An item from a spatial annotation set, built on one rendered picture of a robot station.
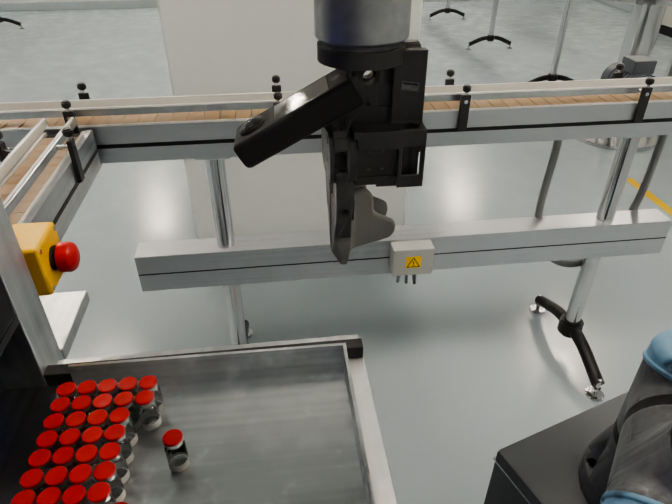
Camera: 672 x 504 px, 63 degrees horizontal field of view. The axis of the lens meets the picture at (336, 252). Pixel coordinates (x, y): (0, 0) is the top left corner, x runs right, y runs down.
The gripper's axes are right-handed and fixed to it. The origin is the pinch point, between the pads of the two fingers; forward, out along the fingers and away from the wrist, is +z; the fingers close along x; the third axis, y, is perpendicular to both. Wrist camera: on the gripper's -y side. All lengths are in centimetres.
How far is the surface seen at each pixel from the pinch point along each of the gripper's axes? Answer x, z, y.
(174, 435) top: -6.9, 16.7, -17.7
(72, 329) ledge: 17.5, 21.8, -35.6
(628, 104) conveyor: 82, 16, 86
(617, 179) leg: 86, 40, 93
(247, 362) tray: 5.6, 19.7, -10.6
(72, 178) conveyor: 61, 19, -46
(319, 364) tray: 5.5, 21.1, -1.5
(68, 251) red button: 17.0, 8.4, -32.5
